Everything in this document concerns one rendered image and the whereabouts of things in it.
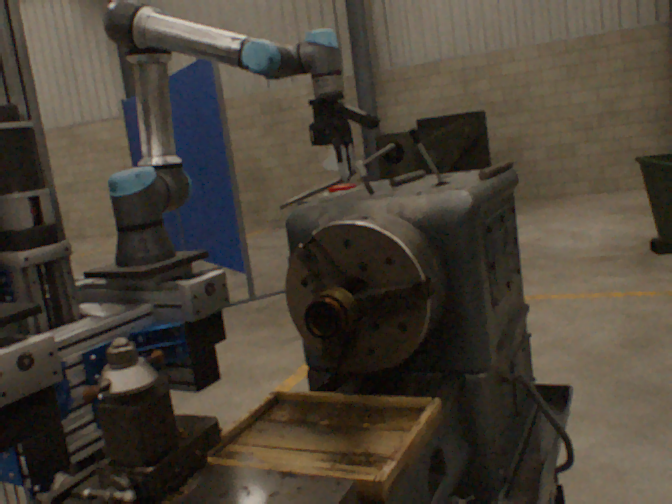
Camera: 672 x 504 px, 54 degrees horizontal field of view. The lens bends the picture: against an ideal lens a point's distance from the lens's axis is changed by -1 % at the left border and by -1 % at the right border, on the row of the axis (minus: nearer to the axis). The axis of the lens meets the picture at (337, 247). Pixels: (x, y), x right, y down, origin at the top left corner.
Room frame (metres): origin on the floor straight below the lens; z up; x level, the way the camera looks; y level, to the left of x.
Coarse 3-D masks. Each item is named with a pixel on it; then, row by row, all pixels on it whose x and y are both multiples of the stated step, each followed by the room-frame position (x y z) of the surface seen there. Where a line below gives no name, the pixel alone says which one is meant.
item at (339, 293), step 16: (336, 288) 1.22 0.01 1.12; (320, 304) 1.17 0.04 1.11; (336, 304) 1.17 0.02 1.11; (352, 304) 1.20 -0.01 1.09; (304, 320) 1.19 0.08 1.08; (320, 320) 1.22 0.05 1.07; (336, 320) 1.16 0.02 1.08; (352, 320) 1.19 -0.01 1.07; (320, 336) 1.17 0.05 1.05; (336, 336) 1.19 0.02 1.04
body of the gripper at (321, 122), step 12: (324, 96) 1.62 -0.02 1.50; (336, 96) 1.62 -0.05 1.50; (312, 108) 1.67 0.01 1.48; (324, 108) 1.64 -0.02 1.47; (324, 120) 1.64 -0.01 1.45; (336, 120) 1.62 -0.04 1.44; (312, 132) 1.65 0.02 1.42; (324, 132) 1.63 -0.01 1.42; (348, 132) 1.65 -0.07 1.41; (312, 144) 1.64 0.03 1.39; (324, 144) 1.63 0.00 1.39
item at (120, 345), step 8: (112, 344) 0.83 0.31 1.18; (120, 344) 0.83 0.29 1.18; (128, 344) 0.84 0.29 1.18; (112, 352) 0.82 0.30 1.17; (120, 352) 0.82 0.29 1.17; (128, 352) 0.83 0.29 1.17; (136, 352) 0.85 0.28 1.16; (112, 360) 0.83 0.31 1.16; (120, 360) 0.82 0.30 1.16; (128, 360) 0.83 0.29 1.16; (136, 360) 0.83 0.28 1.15; (112, 368) 0.82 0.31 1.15; (120, 368) 0.82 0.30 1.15
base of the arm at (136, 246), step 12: (120, 228) 1.62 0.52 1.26; (132, 228) 1.61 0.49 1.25; (144, 228) 1.61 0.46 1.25; (156, 228) 1.63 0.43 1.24; (120, 240) 1.62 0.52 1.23; (132, 240) 1.60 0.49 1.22; (144, 240) 1.60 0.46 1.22; (156, 240) 1.62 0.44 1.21; (168, 240) 1.65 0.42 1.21; (120, 252) 1.61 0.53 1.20; (132, 252) 1.59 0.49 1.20; (144, 252) 1.61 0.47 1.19; (156, 252) 1.60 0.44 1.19; (168, 252) 1.63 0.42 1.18; (120, 264) 1.61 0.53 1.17; (132, 264) 1.59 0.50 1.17; (144, 264) 1.59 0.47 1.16
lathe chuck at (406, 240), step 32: (352, 224) 1.29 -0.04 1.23; (384, 224) 1.30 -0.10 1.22; (352, 256) 1.29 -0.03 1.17; (384, 256) 1.27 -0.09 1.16; (416, 256) 1.25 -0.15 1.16; (288, 288) 1.36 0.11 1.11; (384, 320) 1.27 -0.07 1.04; (416, 320) 1.24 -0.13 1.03; (320, 352) 1.34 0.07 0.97; (352, 352) 1.31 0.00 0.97; (384, 352) 1.28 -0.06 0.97
